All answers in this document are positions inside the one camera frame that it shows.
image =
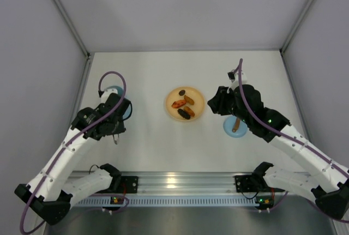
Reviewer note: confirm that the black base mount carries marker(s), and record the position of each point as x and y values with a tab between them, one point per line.
124	185
247	183

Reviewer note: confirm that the black spiky sea cucumber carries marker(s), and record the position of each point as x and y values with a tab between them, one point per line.
184	114

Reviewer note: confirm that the orange red food piece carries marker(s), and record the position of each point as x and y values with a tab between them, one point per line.
179	103

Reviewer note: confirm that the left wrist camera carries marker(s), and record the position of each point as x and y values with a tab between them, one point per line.
104	95

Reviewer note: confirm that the brown fried piece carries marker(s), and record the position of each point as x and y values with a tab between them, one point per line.
189	100
189	111

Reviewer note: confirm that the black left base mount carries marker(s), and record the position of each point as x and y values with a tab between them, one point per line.
124	185

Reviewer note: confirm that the aluminium mounting rail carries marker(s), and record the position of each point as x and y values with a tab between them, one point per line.
184	183

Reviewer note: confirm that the dark round food piece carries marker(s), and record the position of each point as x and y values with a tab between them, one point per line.
182	92

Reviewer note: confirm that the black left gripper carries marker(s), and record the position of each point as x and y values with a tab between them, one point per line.
115	130

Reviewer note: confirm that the metal serving tongs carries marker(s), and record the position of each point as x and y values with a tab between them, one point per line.
116	139

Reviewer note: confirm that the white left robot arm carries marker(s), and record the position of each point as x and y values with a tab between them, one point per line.
49	194

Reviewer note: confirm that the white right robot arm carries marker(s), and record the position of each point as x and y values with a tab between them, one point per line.
327	183

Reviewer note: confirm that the brown lid handle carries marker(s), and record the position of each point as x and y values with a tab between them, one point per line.
236	125

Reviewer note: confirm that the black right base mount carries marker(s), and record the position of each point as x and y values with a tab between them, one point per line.
247	183

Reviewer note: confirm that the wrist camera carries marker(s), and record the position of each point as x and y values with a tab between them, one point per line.
237	78
104	95

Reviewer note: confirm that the light blue lid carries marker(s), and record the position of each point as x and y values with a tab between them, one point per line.
228	125

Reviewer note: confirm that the light blue cylindrical container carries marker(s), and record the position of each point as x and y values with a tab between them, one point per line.
119	90

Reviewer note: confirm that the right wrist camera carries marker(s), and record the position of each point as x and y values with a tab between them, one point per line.
237	78

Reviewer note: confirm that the slotted cable duct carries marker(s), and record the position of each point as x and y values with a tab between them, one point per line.
168	201

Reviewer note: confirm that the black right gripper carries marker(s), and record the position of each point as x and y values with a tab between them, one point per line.
221	102

